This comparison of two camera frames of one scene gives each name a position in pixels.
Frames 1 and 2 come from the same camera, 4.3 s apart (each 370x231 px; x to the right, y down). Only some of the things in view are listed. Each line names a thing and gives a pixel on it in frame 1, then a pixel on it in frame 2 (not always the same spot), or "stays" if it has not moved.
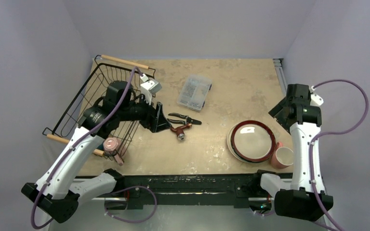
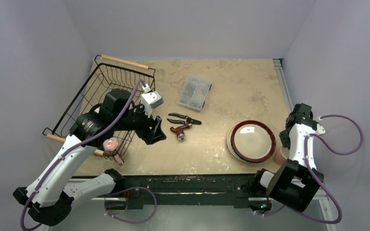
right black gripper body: x=280 y=112 → x=285 y=139
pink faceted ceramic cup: x=110 y=146 stays
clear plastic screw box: x=193 y=92 stays
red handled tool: x=180 y=133 stays
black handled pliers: x=189 y=120 stays
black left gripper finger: x=161 y=123 → x=157 y=134
